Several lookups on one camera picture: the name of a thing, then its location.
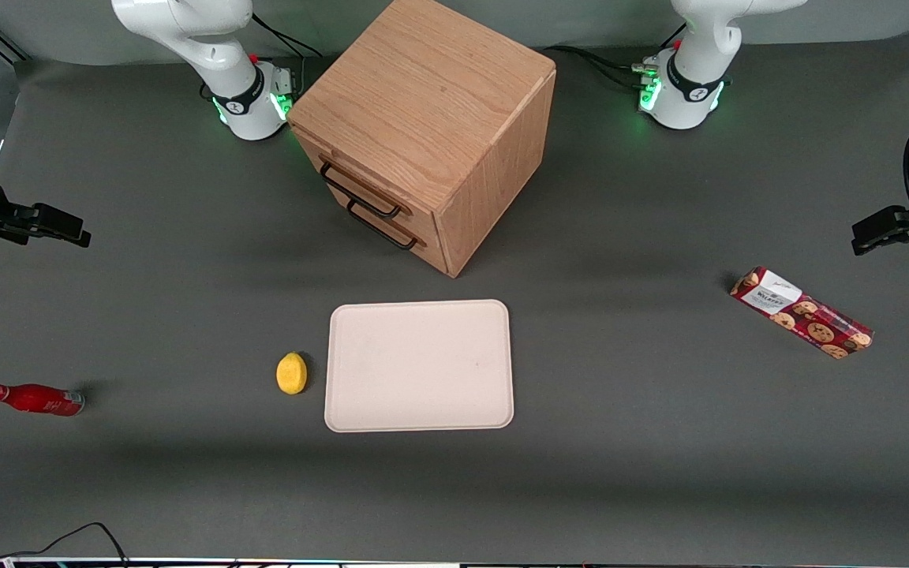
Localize black left arm base cables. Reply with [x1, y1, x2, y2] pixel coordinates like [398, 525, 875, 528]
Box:
[544, 44, 660, 92]

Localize thin black floor cable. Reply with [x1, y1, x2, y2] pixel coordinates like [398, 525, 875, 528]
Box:
[0, 521, 130, 567]

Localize red soda bottle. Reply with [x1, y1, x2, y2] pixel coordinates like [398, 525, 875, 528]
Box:
[0, 383, 86, 417]

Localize black arm base cables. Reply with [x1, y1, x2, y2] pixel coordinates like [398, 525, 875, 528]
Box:
[544, 44, 660, 92]
[249, 12, 323, 61]

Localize red cookie box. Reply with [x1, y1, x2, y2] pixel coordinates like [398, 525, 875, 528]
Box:
[730, 266, 874, 361]

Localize black right arm base cables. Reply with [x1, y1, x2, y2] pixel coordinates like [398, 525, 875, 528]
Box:
[249, 12, 323, 61]

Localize aluminium frame profile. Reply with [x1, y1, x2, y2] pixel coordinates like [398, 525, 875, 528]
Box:
[0, 22, 31, 64]

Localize beige rectangular tray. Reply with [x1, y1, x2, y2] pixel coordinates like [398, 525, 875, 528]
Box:
[324, 299, 515, 434]

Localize oak wooden drawer cabinet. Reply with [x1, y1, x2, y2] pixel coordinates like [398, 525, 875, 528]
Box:
[287, 0, 558, 278]

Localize yellow lemon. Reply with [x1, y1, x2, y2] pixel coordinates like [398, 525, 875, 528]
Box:
[276, 352, 309, 395]

